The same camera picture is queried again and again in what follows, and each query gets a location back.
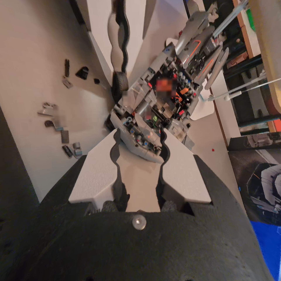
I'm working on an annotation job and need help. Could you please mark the small black lego wheel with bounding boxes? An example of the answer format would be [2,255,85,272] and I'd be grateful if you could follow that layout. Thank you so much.
[112,71,129,102]

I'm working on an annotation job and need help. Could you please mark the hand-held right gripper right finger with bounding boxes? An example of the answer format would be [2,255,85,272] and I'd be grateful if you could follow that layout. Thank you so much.
[156,128,211,212]

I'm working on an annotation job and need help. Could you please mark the grey lego piece square holes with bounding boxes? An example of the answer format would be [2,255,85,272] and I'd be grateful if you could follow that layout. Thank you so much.
[53,117,65,132]

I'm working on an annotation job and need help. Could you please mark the lego set cardboard box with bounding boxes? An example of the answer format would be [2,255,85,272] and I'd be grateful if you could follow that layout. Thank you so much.
[227,133,281,225]

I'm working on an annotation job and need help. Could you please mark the blue plastic box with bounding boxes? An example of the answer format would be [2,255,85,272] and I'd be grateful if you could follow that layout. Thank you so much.
[250,221,281,281]

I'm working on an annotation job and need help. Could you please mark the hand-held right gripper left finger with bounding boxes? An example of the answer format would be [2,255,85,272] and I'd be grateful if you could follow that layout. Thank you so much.
[68,129,124,212]

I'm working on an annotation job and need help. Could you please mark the grey lego car model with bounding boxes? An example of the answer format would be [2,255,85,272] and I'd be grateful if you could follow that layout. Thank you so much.
[104,4,230,164]

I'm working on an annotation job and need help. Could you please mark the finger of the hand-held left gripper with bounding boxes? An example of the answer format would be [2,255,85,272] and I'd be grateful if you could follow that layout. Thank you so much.
[116,0,159,73]
[87,0,116,74]

